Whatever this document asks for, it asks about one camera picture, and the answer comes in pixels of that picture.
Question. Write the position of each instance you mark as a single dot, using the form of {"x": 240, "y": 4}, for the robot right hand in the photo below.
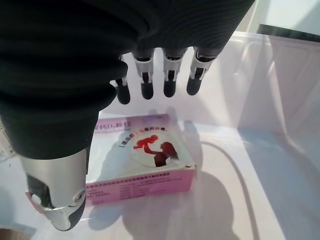
{"x": 62, "y": 62}

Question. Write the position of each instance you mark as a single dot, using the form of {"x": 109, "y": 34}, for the pink white medicine box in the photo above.
{"x": 150, "y": 150}

